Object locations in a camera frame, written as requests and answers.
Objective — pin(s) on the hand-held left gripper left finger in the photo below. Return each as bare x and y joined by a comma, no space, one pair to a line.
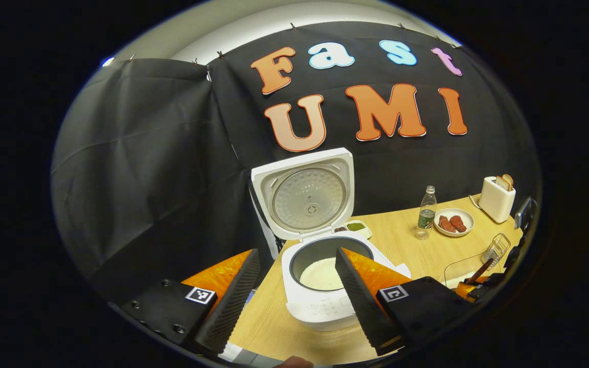
235,312

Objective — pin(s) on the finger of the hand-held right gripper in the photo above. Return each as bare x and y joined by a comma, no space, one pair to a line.
523,214
489,287

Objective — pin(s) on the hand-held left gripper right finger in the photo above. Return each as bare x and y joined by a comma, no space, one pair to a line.
358,306

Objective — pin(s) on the white rice cooker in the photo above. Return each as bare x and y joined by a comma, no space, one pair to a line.
320,309

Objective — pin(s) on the white rice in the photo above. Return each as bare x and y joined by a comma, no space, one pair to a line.
320,276

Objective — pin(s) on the white toaster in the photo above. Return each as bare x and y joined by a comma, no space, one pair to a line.
494,202

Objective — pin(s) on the toasted bread slice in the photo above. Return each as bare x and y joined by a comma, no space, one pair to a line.
509,179
501,183

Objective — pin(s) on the white box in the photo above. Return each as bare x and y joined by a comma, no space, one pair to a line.
238,352

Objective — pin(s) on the white round plate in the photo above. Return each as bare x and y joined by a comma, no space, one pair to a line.
470,223

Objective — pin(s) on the red meat piece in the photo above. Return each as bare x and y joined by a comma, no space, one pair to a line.
459,223
447,224

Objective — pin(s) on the white divided bean tray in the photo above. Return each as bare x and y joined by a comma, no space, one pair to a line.
356,226

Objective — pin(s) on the clear bottle with green label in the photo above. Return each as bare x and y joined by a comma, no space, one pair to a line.
427,217

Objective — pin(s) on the black backdrop cloth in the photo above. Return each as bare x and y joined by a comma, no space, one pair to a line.
146,179

